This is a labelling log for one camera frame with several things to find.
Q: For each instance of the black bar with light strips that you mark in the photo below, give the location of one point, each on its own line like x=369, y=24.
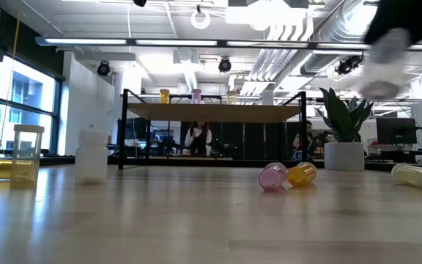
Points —
x=86, y=41

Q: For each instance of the person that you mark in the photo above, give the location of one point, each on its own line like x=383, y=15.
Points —
x=308, y=141
x=198, y=139

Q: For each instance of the large window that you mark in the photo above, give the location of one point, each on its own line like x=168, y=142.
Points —
x=31, y=91

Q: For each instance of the black round spotlight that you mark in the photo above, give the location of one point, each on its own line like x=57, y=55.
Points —
x=103, y=68
x=224, y=65
x=346, y=66

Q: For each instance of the green plant in white pot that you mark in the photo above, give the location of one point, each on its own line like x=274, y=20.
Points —
x=344, y=155

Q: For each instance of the silver ventilation duct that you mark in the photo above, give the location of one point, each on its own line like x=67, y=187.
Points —
x=339, y=25

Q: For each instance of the pink pill vial white cap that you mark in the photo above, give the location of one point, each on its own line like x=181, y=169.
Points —
x=271, y=176
x=196, y=96

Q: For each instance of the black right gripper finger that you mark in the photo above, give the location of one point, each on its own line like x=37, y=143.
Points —
x=394, y=14

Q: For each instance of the black computer monitor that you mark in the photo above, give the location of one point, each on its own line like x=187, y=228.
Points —
x=396, y=131

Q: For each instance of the black hanging camera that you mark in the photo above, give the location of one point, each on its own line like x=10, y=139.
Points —
x=139, y=2

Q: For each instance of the wooden shelf black metal legs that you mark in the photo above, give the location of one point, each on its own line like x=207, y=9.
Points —
x=214, y=113

